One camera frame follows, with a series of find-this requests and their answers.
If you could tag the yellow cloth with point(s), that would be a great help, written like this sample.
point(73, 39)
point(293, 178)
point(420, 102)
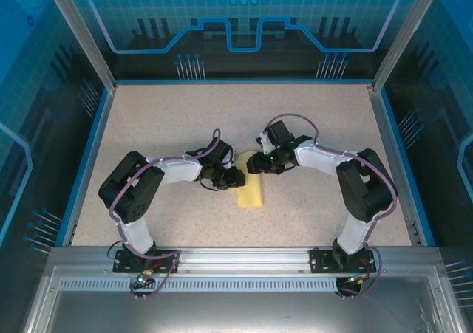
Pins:
point(251, 196)

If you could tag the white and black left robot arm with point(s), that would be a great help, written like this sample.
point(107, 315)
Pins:
point(177, 170)

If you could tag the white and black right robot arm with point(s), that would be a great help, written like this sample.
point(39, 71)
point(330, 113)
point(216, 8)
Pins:
point(318, 159)

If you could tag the grey metal tray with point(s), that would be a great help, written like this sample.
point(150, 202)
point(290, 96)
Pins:
point(236, 311)

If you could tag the aluminium mounting rail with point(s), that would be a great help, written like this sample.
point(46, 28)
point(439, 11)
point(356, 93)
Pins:
point(244, 259)

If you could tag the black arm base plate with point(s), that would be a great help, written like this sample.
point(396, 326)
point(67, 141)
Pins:
point(120, 264)
point(318, 263)

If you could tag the aluminium side rail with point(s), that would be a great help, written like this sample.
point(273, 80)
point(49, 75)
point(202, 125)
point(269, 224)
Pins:
point(91, 167)
point(397, 170)

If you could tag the aluminium frame post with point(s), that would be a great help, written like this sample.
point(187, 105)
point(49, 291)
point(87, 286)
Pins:
point(79, 34)
point(406, 34)

